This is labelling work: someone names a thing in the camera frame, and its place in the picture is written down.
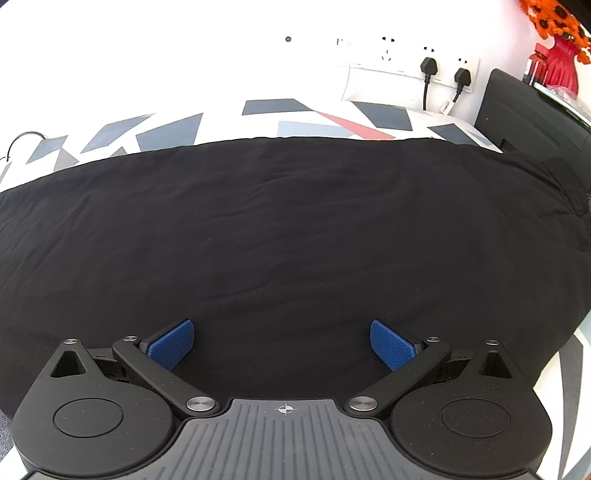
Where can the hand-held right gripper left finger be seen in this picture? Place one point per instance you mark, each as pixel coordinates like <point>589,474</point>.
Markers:
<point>173,344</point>

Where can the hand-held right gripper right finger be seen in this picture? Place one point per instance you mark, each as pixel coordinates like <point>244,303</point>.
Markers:
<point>392,344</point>

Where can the black pants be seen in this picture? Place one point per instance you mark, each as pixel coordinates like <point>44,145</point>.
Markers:
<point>277,230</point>

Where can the black mini fridge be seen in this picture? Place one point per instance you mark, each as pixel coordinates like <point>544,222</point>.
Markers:
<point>521,106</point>

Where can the black power plug white tag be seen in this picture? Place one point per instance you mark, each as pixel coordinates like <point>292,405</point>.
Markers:
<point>461,76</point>

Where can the red plastic bottle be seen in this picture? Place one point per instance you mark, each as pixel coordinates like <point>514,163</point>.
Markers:
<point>535,64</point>

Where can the red vase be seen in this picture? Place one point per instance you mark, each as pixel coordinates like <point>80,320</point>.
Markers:
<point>561,64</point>

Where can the orange artificial flowers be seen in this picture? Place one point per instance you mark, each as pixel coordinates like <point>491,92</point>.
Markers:
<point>554,18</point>

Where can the white wall socket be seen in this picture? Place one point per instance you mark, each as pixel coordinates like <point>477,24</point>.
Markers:
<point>472,62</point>
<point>438,50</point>
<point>388,48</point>

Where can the white network wall plate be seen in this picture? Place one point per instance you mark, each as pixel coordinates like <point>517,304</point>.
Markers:
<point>341,44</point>

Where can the white coaxial wall plate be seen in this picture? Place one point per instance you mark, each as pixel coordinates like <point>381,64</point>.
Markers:
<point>295,44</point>

